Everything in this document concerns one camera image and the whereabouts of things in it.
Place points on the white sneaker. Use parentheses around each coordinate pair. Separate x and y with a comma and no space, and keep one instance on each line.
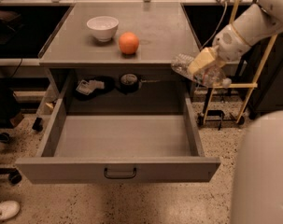
(9,209)

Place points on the black drawer handle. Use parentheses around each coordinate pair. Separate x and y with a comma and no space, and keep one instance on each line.
(119,175)

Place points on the grey wall junction box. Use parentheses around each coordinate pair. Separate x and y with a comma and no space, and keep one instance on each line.
(235,68)

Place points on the grey counter cabinet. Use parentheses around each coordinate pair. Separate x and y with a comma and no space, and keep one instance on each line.
(163,31)

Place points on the grey open top drawer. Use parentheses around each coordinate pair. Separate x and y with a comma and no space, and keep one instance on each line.
(76,147)

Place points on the orange ball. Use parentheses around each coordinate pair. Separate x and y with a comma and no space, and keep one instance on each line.
(128,43)

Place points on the black chair caster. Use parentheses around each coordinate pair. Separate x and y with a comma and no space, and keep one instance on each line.
(14,178)
(4,138)

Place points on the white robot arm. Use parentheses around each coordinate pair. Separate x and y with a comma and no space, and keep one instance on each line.
(258,179)

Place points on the black tape roll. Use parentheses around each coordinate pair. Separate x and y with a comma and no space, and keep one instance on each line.
(129,83)

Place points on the white ceramic bowl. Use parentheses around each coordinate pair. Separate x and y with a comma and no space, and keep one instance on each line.
(103,28)

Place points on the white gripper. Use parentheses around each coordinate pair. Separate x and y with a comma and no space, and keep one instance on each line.
(231,45)

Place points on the black object with white cards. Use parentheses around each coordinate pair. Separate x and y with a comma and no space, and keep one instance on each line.
(88,89)

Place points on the clear plastic water bottle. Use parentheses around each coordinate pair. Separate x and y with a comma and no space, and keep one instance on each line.
(210,77)

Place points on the black chair caster front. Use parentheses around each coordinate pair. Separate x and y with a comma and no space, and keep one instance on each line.
(14,178)

